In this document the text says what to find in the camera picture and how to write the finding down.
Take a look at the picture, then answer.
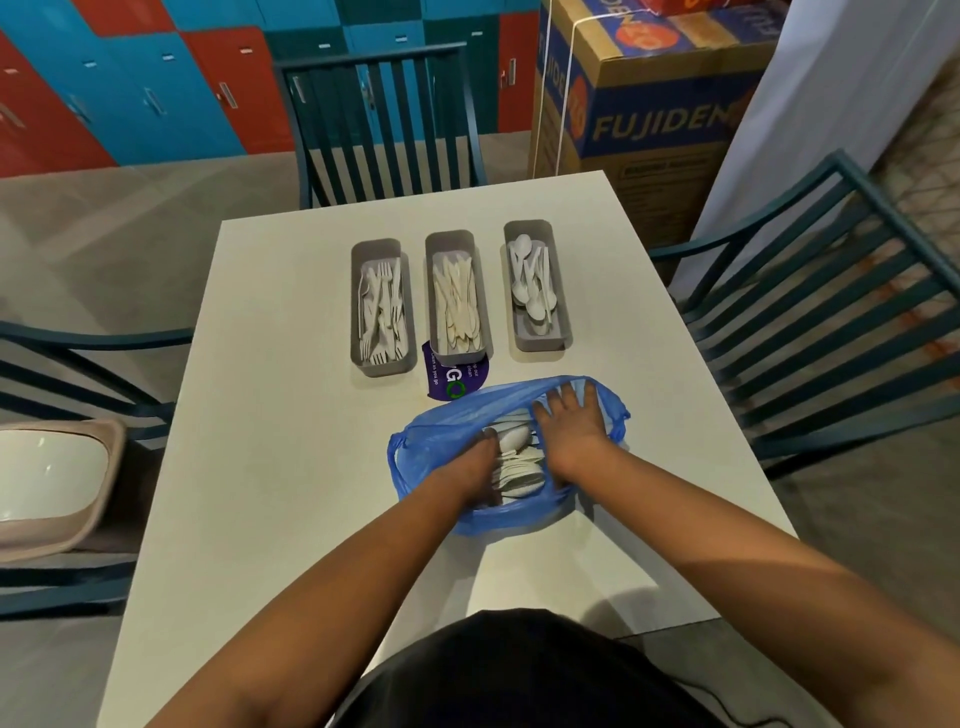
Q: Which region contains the white fabric curtain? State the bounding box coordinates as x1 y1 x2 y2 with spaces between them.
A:
666 0 960 303

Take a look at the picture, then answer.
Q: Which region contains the beige plastic basin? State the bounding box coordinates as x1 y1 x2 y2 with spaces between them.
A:
0 417 128 564

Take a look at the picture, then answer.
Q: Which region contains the blue plastic bag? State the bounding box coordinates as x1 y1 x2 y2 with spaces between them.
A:
387 375 632 538

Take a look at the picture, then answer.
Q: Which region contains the wall of red and blue lockers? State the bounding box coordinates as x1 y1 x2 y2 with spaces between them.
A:
0 0 543 180

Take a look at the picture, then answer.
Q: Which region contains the grey tray with knives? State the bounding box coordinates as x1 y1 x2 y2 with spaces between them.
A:
424 229 495 369

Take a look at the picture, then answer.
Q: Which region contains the bunch of white plastic spoons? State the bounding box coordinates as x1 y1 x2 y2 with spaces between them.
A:
510 234 560 337

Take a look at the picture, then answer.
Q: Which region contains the person's right hand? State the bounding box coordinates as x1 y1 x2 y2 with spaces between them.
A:
531 381 619 486

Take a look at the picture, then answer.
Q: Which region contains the person's left hand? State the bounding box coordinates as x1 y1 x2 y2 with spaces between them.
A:
429 436 502 513

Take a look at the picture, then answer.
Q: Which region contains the bunch of white plastic forks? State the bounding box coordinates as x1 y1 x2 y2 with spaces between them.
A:
358 258 410 367

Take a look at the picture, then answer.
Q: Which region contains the person's right forearm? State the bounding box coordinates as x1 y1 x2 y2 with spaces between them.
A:
556 448 960 728

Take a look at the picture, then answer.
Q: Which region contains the bunch of cream plastic knives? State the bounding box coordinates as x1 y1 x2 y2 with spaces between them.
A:
432 253 483 354

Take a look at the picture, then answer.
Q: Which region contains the teal slatted metal chair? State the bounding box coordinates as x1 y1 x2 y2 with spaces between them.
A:
273 42 489 211
0 320 195 621
648 148 960 483

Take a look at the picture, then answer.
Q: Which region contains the thin black cable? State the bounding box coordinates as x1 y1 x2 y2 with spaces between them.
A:
669 675 793 728

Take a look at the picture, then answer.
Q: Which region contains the purple printed card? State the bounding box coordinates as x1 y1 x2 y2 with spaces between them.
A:
420 341 491 403

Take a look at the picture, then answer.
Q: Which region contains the pile of white plastic cutlery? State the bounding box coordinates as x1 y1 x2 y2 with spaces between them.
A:
480 411 547 505

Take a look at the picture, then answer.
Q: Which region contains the grey tray with spoons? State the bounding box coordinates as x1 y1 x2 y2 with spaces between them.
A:
503 219 574 354

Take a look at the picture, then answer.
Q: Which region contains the grey tray with forks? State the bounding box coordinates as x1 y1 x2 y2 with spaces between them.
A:
350 238 419 378

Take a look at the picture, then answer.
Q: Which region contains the person's left forearm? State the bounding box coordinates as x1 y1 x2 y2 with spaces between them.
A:
147 474 481 728

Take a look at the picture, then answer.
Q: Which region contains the person's black shirt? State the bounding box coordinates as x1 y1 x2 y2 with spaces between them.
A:
328 608 730 728

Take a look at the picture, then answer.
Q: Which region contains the large brown cardboard box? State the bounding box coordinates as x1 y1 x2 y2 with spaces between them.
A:
528 0 790 250

